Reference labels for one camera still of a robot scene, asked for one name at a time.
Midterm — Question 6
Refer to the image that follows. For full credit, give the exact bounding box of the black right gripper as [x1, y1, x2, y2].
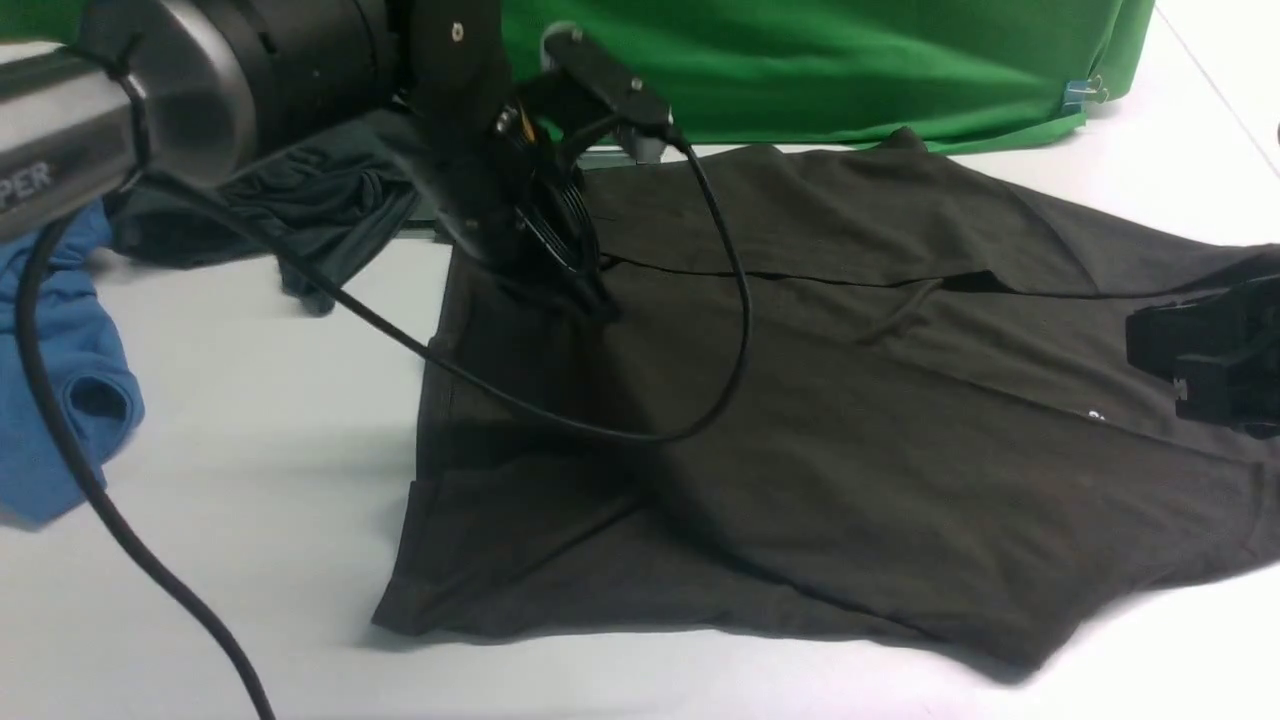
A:
[1125, 275, 1279, 439]

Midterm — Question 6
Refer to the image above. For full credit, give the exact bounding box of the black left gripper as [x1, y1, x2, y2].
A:
[396, 1, 620, 322]

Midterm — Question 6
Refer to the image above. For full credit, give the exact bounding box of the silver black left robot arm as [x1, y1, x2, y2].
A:
[1, 1, 617, 322]

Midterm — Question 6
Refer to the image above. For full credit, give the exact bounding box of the blue t-shirt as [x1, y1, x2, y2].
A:
[0, 200, 146, 527]

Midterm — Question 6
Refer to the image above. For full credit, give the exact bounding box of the dark teal crumpled garment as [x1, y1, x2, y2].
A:
[105, 123, 421, 284]

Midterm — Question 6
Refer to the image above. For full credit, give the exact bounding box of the blue binder clip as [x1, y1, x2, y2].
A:
[1060, 74, 1110, 115]

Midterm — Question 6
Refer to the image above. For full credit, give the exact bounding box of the green backdrop cloth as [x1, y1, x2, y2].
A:
[0, 0, 1157, 156]

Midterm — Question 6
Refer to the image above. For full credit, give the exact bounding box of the silver table cable hatch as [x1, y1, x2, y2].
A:
[396, 146, 637, 245]

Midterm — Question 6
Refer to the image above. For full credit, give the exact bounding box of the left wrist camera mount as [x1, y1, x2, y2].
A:
[518, 20, 689, 167]

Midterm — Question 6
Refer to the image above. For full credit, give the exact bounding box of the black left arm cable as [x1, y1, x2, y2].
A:
[14, 120, 753, 720]

